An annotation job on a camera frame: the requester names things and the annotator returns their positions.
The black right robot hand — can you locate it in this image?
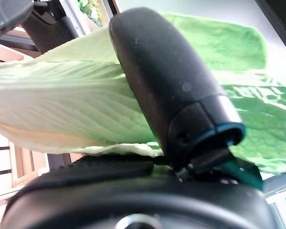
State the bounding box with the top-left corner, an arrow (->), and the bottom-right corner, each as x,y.
0,7 -> 278,229

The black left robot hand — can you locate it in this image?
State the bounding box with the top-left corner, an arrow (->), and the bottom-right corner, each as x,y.
21,0 -> 79,54

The green white napa cabbage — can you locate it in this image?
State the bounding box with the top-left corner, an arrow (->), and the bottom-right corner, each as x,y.
0,11 -> 286,175

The wooden potato crate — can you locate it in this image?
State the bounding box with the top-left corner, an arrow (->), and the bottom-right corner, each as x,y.
0,126 -> 73,201

